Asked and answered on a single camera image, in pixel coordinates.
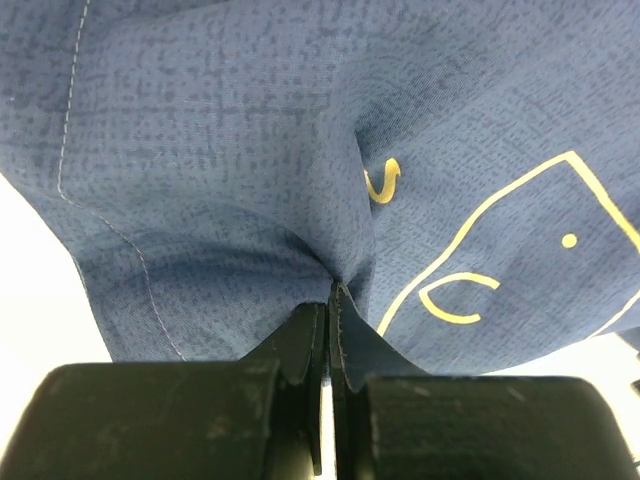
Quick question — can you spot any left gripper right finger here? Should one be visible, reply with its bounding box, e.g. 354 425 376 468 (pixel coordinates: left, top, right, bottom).
327 283 637 479

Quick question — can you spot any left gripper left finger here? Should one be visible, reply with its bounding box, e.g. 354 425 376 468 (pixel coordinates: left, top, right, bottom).
1 303 326 480

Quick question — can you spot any blue cloth placemat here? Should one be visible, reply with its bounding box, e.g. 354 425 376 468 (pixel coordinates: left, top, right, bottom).
1 1 639 374

